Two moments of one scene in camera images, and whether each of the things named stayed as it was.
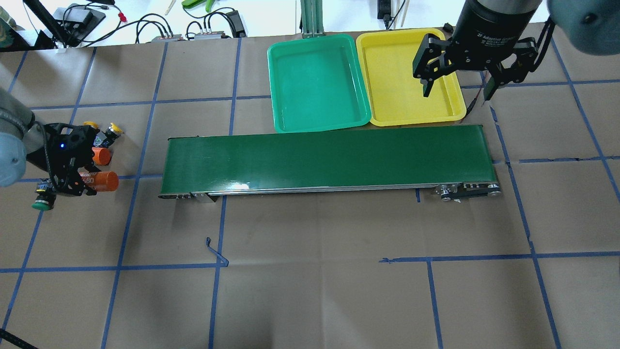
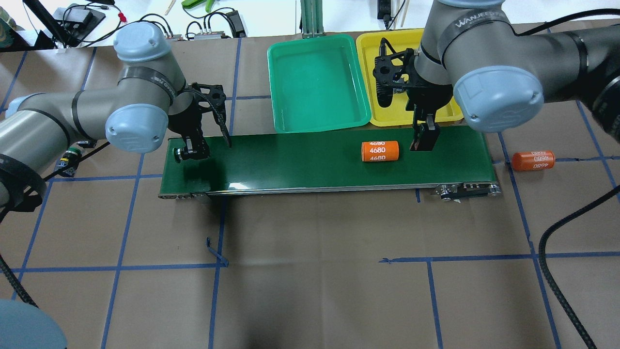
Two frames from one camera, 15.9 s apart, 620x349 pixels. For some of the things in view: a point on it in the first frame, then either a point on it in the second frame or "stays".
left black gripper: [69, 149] → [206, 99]
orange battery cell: [101, 156] → [379, 150]
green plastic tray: [317, 84] stays
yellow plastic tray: [395, 96] stays
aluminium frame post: [312, 18] stays
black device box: [76, 22] stays
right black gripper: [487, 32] → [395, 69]
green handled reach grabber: [190, 3] stays
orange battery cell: [100, 181] → [533, 160]
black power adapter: [235, 20] stays
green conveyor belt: [456, 163] stays
